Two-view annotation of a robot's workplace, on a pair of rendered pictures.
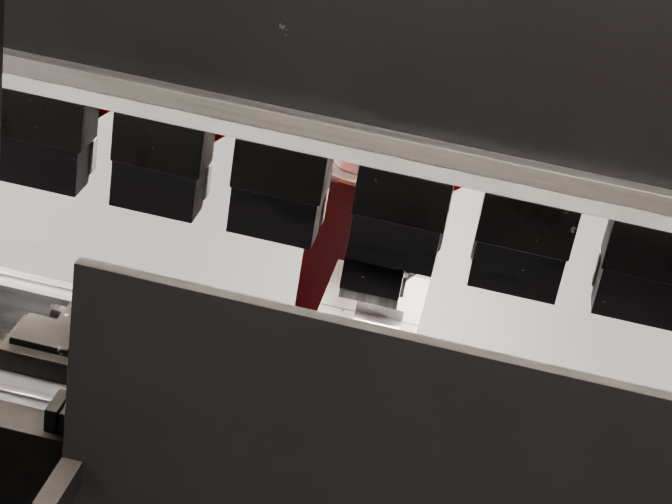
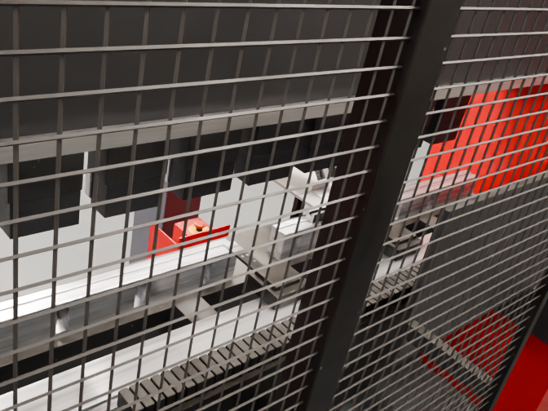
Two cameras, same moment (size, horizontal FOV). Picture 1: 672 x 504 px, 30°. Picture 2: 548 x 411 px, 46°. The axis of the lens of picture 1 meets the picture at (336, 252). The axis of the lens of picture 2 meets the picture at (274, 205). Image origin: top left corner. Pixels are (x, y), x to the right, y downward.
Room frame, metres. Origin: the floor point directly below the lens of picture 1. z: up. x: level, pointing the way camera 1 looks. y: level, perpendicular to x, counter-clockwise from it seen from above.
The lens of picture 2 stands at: (0.91, 1.50, 1.91)
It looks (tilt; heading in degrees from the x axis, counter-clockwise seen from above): 28 degrees down; 307
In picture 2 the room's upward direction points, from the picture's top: 13 degrees clockwise
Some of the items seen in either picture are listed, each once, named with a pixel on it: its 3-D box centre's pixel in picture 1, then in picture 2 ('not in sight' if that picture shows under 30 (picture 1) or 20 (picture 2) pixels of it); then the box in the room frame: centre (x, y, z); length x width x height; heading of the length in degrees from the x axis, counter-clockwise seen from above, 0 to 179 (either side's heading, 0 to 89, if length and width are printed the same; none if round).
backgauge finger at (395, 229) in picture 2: not in sight; (376, 227); (1.67, -0.04, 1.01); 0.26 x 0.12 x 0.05; 174
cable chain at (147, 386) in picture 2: not in sight; (223, 365); (1.51, 0.74, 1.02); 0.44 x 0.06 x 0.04; 84
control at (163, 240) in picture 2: not in sight; (187, 242); (2.18, 0.21, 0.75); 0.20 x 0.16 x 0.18; 84
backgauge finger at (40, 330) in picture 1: (64, 322); (259, 266); (1.72, 0.42, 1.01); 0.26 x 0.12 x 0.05; 174
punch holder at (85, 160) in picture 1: (46, 133); (201, 156); (1.89, 0.51, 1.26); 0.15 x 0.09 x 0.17; 84
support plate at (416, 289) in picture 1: (372, 304); (307, 184); (1.97, -0.08, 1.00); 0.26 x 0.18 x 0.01; 174
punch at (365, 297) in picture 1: (371, 278); not in sight; (1.82, -0.07, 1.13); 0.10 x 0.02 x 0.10; 84
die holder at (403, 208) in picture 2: not in sight; (432, 194); (1.77, -0.61, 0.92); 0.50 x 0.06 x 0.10; 84
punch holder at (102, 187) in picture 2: not in sight; (126, 170); (1.91, 0.70, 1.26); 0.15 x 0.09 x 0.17; 84
